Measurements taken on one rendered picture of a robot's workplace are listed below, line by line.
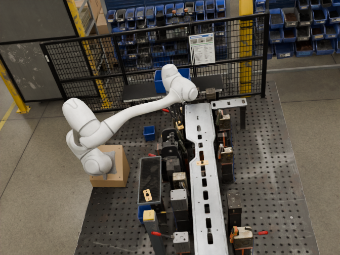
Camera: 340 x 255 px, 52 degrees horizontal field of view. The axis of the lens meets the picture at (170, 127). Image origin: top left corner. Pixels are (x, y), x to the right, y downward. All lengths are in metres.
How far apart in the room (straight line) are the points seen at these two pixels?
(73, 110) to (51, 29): 2.43
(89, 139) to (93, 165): 0.55
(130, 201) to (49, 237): 1.20
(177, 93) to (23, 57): 3.08
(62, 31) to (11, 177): 1.77
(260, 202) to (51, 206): 2.20
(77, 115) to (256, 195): 1.41
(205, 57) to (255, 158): 0.96
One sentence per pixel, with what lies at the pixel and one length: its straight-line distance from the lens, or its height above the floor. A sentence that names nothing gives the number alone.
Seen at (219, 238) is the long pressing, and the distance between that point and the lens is 2.13.
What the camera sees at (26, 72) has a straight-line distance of 4.88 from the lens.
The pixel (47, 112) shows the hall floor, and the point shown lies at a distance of 5.12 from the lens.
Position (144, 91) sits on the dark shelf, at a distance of 3.14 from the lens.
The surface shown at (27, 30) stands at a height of 1.18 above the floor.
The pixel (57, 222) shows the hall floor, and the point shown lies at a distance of 3.76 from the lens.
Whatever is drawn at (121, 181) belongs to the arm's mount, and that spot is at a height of 0.77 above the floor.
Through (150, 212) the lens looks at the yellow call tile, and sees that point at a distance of 2.08.
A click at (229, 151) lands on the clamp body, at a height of 1.04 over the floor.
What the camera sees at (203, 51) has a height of 1.28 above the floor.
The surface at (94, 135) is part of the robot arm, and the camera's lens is 2.01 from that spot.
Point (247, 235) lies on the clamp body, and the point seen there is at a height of 1.06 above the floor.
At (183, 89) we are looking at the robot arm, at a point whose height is 1.70.
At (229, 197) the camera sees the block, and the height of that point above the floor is 1.03.
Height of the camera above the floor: 2.85
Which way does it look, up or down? 42 degrees down
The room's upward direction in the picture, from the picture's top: 11 degrees counter-clockwise
